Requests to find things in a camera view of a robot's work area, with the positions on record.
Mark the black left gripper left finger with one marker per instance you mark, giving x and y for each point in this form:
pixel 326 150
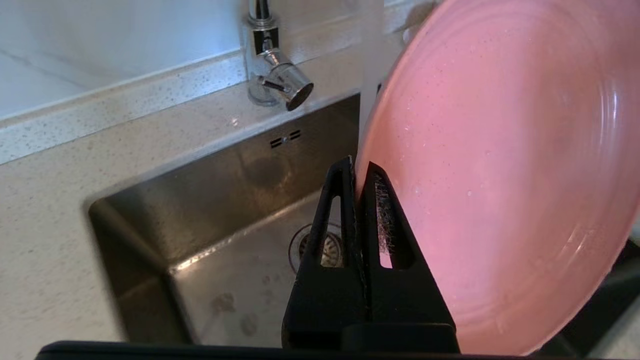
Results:
pixel 325 305

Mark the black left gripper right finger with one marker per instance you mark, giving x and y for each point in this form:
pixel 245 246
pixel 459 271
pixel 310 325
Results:
pixel 405 310

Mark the round metal drain strainer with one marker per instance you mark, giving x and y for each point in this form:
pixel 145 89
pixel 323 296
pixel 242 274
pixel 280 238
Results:
pixel 299 240

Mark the stainless steel sink basin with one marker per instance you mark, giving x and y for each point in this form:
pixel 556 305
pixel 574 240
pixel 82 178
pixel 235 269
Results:
pixel 200 200

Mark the chrome kitchen faucet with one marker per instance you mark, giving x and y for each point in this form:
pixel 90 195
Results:
pixel 280 75

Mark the pink plate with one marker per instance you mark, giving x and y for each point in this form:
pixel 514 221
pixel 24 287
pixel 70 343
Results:
pixel 500 150

